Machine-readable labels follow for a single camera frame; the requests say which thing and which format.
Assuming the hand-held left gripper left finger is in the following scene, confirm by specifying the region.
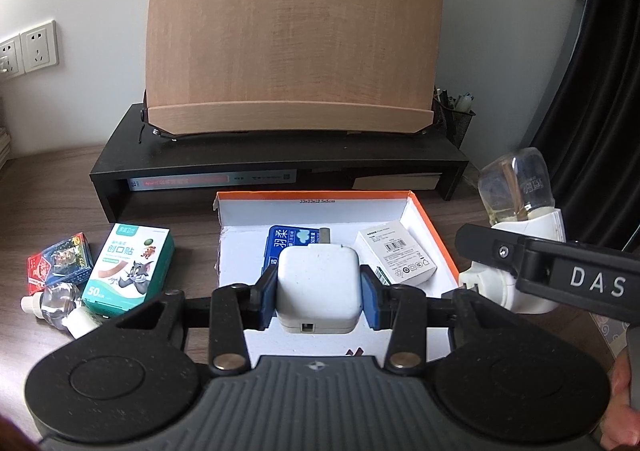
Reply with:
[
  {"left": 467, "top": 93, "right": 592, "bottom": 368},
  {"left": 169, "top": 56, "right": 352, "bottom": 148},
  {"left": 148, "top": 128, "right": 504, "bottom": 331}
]
[{"left": 115, "top": 264, "right": 280, "bottom": 377}]

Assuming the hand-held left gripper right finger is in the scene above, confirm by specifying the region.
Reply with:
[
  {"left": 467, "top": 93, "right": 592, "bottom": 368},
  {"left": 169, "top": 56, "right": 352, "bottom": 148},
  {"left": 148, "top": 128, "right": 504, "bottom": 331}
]
[{"left": 359, "top": 265, "right": 488, "bottom": 376}]

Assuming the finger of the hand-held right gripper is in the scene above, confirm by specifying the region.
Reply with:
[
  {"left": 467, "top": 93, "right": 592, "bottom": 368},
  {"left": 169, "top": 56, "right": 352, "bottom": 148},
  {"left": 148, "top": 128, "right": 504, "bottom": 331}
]
[{"left": 454, "top": 224, "right": 526, "bottom": 277}]

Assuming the orange-edged white cardboard box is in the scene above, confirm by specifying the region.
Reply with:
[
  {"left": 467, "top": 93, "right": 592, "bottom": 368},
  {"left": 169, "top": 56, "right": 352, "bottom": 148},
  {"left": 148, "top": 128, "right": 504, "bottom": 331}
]
[{"left": 212, "top": 190, "right": 461, "bottom": 372}]

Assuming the white wall charger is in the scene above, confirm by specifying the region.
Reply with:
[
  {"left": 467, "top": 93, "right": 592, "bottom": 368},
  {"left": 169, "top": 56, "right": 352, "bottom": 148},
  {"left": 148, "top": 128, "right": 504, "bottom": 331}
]
[{"left": 276, "top": 227, "right": 362, "bottom": 335}]

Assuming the blue dental floss box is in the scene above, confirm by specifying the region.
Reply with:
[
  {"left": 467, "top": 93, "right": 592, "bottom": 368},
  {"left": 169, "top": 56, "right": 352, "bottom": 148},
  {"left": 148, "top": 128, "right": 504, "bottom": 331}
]
[{"left": 260, "top": 224, "right": 321, "bottom": 277}]

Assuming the small white product box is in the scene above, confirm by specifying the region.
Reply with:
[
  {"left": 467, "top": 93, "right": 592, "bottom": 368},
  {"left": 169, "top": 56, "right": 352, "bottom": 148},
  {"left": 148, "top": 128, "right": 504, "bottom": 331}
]
[{"left": 356, "top": 220, "right": 438, "bottom": 287}]

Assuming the white heater with glass bottle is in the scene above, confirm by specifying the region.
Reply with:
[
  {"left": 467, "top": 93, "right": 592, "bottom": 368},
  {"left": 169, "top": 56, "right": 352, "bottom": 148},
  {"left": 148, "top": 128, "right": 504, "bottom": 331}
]
[{"left": 459, "top": 147, "right": 568, "bottom": 314}]

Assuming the teal bandage box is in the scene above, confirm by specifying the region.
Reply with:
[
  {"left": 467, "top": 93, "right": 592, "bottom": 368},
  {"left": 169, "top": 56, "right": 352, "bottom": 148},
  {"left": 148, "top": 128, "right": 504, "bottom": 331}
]
[{"left": 80, "top": 222, "right": 176, "bottom": 319}]

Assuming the white mosquito repellent heater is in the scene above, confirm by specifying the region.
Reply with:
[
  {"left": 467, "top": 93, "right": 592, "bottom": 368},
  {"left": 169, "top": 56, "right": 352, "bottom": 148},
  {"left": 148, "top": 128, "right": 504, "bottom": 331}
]
[{"left": 65, "top": 306, "right": 104, "bottom": 339}]

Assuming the small clear white-capped bottle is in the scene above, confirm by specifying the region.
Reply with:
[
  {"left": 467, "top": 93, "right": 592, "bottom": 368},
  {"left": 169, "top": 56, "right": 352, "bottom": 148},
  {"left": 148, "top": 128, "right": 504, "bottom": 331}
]
[{"left": 20, "top": 281, "right": 83, "bottom": 331}]

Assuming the red playing card box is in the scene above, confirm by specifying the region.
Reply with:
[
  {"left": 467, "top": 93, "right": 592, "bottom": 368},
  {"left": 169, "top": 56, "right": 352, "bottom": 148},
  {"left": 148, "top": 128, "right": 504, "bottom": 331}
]
[{"left": 26, "top": 231, "right": 95, "bottom": 294}]

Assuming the person's right hand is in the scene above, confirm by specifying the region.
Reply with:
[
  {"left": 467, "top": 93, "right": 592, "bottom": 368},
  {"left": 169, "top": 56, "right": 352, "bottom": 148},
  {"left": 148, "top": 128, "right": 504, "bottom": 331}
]
[{"left": 611, "top": 350, "right": 633, "bottom": 401}]

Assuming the black mesh pen holder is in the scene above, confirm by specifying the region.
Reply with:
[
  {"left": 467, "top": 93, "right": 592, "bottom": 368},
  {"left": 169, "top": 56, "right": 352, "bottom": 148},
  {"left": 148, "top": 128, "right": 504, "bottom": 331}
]
[{"left": 431, "top": 86, "right": 477, "bottom": 149}]

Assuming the black monitor riser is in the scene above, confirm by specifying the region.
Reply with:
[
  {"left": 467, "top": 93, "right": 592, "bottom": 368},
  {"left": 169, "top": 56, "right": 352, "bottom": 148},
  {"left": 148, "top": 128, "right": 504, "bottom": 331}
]
[{"left": 89, "top": 102, "right": 471, "bottom": 224}]

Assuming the black curtain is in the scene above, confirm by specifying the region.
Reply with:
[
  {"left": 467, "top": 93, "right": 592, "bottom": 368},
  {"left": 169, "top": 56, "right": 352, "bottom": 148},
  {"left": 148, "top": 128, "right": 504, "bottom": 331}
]
[{"left": 522, "top": 0, "right": 640, "bottom": 252}]

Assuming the wooden book stand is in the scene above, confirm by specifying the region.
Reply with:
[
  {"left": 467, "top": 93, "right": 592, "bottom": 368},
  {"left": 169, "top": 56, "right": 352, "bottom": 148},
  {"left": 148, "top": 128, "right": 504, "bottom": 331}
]
[{"left": 141, "top": 0, "right": 445, "bottom": 138}]

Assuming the white wall socket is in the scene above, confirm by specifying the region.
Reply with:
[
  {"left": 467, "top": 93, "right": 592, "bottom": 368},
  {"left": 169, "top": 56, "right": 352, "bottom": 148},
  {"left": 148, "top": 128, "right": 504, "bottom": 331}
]
[
  {"left": 19, "top": 20, "right": 59, "bottom": 68},
  {"left": 0, "top": 34, "right": 22, "bottom": 80}
]

